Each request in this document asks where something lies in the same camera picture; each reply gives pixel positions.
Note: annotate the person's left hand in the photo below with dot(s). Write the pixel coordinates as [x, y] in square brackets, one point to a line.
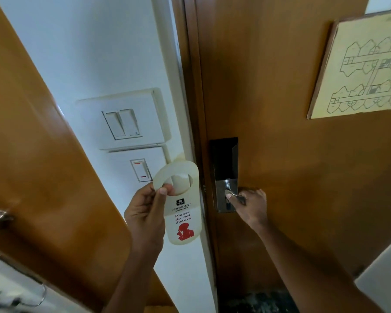
[145, 218]

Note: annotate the person's right hand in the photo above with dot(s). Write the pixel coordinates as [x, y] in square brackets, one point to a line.
[254, 208]

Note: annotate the white double light switch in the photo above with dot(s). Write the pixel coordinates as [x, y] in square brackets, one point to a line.
[123, 120]

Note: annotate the person's left forearm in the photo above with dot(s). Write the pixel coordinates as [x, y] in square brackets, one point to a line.
[133, 283]

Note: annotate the white door hanger sign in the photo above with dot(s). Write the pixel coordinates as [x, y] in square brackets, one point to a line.
[182, 208]

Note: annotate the person's left thumb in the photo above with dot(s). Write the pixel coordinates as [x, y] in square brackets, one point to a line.
[160, 198]

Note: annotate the brown wooden door frame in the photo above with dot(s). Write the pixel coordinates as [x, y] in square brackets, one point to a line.
[195, 94]

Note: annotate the brown wooden entrance door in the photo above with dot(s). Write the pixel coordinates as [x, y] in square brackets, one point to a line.
[280, 94]

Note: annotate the person's right forearm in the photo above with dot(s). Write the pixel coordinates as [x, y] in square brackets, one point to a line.
[306, 267]

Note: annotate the person's right thumb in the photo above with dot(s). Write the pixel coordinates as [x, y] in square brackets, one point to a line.
[236, 198]

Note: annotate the brown wooden side door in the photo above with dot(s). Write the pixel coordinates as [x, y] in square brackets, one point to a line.
[52, 159]

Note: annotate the black silver electronic door lock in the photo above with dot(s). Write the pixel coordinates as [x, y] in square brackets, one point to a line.
[223, 159]

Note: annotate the white single switch red indicator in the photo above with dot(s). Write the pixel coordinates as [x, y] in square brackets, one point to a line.
[123, 166]

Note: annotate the framed floor plan sign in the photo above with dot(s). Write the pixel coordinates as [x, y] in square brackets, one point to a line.
[361, 68]

